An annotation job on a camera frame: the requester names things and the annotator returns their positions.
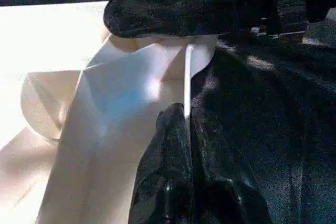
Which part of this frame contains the black mat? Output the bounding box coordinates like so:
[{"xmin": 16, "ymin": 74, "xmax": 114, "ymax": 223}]
[{"xmin": 0, "ymin": 0, "xmax": 336, "ymax": 224}]

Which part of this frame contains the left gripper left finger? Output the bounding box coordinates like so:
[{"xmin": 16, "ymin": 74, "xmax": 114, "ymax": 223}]
[{"xmin": 128, "ymin": 102, "xmax": 195, "ymax": 224}]

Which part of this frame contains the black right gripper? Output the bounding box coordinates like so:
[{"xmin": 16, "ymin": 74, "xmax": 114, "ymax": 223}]
[{"xmin": 237, "ymin": 0, "xmax": 331, "ymax": 38}]

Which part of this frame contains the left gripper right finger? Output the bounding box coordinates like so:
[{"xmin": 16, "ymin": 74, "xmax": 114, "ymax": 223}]
[{"xmin": 191, "ymin": 108, "xmax": 272, "ymax": 224}]

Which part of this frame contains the white plastic table top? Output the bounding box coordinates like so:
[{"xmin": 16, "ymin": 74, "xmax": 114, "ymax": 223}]
[{"xmin": 0, "ymin": 1, "xmax": 216, "ymax": 224}]

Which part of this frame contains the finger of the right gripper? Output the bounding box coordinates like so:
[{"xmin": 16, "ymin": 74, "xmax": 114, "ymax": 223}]
[{"xmin": 102, "ymin": 0, "xmax": 240, "ymax": 39}]

